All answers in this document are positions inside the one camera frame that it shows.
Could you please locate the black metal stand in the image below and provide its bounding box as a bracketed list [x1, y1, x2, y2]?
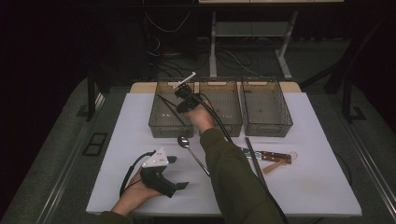
[340, 77, 368, 123]

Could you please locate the black floor outlet frame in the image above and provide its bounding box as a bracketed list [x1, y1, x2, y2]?
[81, 132, 109, 157]

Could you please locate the person's left hand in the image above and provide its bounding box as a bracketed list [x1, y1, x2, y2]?
[116, 171, 163, 210]

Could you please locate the mesh bin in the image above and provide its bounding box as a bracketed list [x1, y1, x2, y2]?
[241, 77, 294, 138]
[198, 77, 243, 138]
[148, 77, 195, 139]

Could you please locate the wooden-handled knife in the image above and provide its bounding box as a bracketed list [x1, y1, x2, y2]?
[241, 147, 293, 165]

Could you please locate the floor cable bundle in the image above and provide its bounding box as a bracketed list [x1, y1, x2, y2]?
[152, 46, 265, 79]

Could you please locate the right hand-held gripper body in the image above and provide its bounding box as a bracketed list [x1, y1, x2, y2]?
[173, 71, 204, 110]

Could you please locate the brown chopstick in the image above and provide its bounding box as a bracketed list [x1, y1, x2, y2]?
[245, 136, 268, 189]

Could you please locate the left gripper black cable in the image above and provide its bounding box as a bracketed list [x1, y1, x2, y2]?
[119, 150, 157, 198]

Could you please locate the white table cover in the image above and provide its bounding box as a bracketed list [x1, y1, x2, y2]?
[86, 91, 362, 217]

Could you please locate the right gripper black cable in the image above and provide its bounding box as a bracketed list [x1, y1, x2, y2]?
[194, 92, 290, 224]

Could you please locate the black chopstick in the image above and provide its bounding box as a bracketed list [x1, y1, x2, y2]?
[157, 93, 188, 126]

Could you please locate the white metal desk frame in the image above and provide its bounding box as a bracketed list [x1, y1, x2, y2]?
[198, 0, 345, 81]

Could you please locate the person's right hand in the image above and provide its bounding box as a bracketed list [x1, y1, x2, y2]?
[183, 99, 216, 134]

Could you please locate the hanging white cable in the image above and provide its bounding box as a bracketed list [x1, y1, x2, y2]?
[144, 10, 191, 34]

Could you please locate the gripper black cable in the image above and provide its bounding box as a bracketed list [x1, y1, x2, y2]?
[194, 92, 290, 224]
[119, 150, 157, 198]

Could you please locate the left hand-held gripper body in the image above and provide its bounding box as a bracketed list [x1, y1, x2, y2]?
[139, 147, 178, 199]

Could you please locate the metal spoon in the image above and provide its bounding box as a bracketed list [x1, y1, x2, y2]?
[177, 135, 211, 177]

